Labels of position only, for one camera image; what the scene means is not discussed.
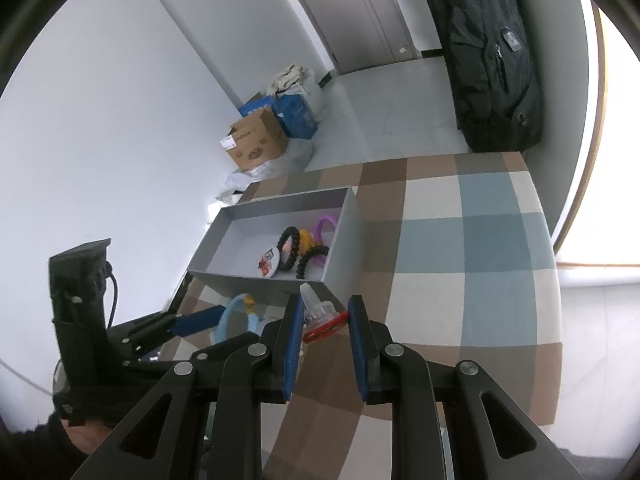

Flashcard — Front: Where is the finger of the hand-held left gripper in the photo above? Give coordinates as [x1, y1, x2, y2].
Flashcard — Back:
[129, 304, 227, 356]

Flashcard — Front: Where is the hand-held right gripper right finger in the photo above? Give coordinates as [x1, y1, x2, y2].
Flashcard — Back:
[347, 294, 586, 480]

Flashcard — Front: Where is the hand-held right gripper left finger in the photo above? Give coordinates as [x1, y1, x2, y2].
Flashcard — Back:
[70, 292, 307, 480]

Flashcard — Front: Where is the light blue bracelet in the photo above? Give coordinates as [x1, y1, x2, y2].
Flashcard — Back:
[215, 292, 263, 346]

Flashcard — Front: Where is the grey cardboard box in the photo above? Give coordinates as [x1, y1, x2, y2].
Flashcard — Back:
[186, 186, 363, 311]

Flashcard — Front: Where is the black coil hair tie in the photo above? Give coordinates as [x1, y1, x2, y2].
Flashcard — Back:
[295, 245, 329, 281]
[277, 226, 303, 273]

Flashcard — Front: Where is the yellow hair accessory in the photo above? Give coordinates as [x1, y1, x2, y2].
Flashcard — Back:
[299, 229, 328, 256]

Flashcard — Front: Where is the purple ring bracelet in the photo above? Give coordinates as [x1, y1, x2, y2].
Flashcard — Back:
[312, 212, 341, 247]

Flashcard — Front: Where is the person's left forearm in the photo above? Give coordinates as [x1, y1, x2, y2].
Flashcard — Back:
[0, 410, 91, 480]

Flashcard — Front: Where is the person's left hand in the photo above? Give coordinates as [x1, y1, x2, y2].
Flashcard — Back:
[60, 412, 117, 456]

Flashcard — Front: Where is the checked tablecloth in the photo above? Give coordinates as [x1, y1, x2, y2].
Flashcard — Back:
[165, 151, 563, 480]

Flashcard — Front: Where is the brown cardboard box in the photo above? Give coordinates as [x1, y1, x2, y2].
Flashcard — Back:
[218, 107, 290, 172]

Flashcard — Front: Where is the white plastic sheet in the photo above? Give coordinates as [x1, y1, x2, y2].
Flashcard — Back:
[205, 137, 313, 221]

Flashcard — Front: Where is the blue carton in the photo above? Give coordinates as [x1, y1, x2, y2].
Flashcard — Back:
[271, 92, 321, 140]
[238, 92, 276, 117]

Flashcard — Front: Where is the clear plastic bag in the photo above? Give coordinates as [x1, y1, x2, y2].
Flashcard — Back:
[300, 67, 328, 123]

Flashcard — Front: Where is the arched gold-framed mirror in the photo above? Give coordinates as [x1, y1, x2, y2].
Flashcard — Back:
[547, 0, 640, 461]

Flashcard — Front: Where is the black backpack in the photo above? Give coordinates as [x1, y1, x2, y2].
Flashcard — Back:
[430, 0, 545, 153]

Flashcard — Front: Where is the grey door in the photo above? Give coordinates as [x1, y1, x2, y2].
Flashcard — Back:
[277, 0, 418, 75]

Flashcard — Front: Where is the black coat rack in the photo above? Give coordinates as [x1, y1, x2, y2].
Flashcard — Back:
[409, 0, 451, 57]

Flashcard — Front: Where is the black cable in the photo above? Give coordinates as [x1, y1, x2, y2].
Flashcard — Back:
[102, 262, 121, 331]

